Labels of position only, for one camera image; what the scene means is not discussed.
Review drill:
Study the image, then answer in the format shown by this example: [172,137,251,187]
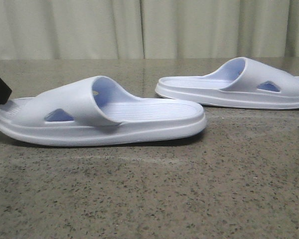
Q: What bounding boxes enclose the beige background curtain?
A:
[0,0,299,60]

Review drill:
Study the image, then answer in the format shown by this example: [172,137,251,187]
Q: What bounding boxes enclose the light blue slipper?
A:
[155,57,299,110]
[0,76,207,146]

